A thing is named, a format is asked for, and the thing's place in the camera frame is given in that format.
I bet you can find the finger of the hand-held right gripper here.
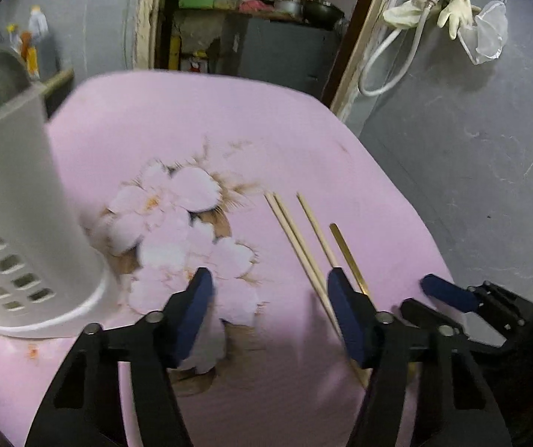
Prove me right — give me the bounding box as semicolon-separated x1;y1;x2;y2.
399;298;471;342
420;274;533;336

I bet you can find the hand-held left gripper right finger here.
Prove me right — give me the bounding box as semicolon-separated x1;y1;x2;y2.
326;267;512;447

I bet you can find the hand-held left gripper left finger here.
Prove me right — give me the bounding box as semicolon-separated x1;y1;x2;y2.
24;267;214;447

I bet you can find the gold metal utensil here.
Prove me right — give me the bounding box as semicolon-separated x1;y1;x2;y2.
330;223;372;296

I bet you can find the white plastic utensil holder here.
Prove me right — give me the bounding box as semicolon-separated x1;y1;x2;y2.
0;74;109;338

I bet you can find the pink floral tablecloth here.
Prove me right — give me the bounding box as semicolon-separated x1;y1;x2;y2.
0;70;456;447

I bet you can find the white mesh bag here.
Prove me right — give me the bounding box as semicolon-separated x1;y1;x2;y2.
457;0;510;66

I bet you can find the beige kitchen counter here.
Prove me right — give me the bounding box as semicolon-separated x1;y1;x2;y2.
38;69;75;103

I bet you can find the grey cabinet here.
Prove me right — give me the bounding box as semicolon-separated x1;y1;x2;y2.
220;12;342;98

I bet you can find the cream rubber glove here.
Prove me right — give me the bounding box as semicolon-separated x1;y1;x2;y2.
383;0;454;29
436;0;482;40

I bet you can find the dark metal bowl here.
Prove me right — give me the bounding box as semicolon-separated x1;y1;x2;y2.
303;0;346;26

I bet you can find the steel pot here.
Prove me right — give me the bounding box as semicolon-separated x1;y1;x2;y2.
273;0;305;16

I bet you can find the pink cloth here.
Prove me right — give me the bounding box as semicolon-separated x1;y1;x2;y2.
239;0;274;14

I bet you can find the white hose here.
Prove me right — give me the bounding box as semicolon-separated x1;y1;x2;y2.
357;0;449;97

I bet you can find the wooden door frame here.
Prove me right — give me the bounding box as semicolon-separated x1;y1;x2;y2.
133;0;404;117

